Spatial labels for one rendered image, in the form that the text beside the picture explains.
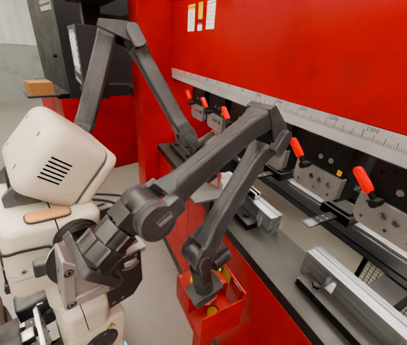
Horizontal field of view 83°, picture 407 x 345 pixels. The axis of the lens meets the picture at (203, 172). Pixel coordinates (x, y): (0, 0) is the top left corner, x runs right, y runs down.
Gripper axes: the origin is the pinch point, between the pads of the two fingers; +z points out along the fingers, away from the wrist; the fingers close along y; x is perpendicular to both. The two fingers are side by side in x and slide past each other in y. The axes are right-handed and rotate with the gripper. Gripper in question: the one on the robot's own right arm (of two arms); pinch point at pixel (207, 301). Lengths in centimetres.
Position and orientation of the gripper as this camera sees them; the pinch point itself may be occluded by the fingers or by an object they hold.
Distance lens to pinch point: 86.7
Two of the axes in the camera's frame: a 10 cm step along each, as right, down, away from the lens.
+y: 8.6, -3.7, 3.4
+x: -4.9, -4.4, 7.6
